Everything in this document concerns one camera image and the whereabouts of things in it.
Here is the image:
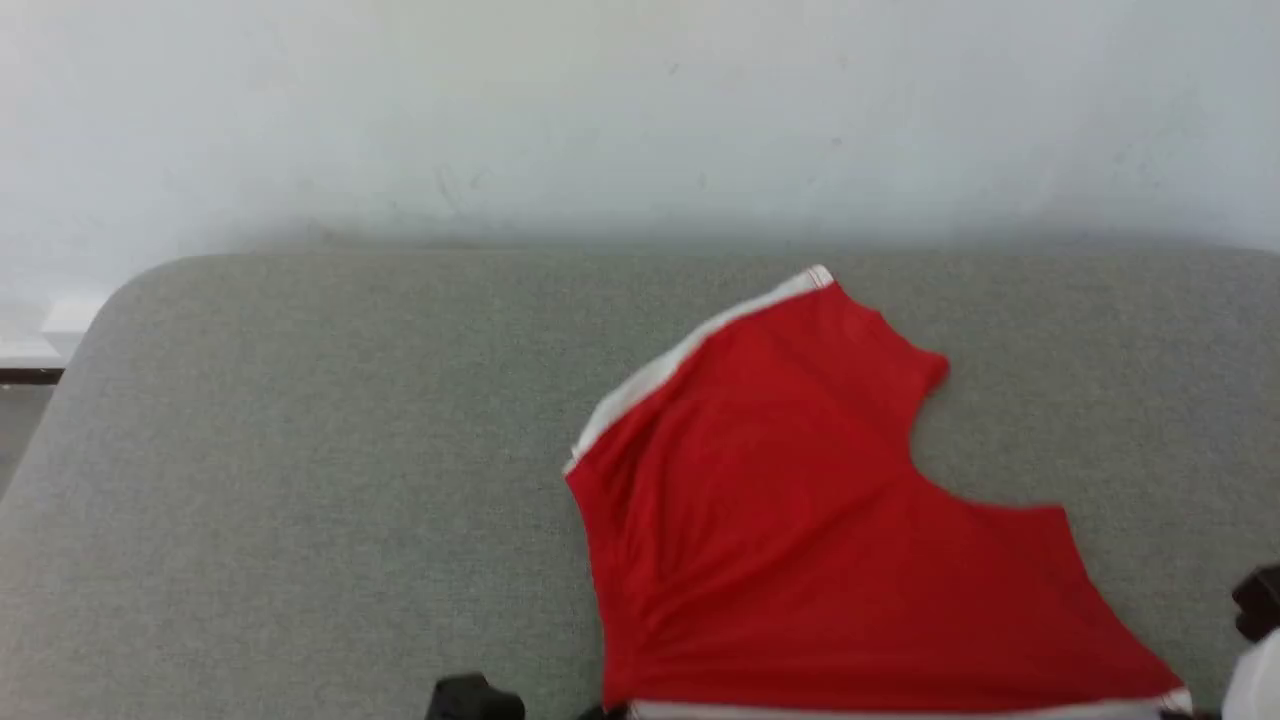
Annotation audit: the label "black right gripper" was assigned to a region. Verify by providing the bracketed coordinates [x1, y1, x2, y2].
[1231, 564, 1280, 643]

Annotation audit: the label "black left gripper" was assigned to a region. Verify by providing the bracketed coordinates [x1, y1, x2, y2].
[426, 673, 633, 720]

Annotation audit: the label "red shorts with white trim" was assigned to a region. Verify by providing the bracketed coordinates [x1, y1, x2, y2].
[563, 264, 1196, 720]

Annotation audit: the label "grey fabric sofa cushion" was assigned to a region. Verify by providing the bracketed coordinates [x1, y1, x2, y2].
[0, 250, 1280, 720]

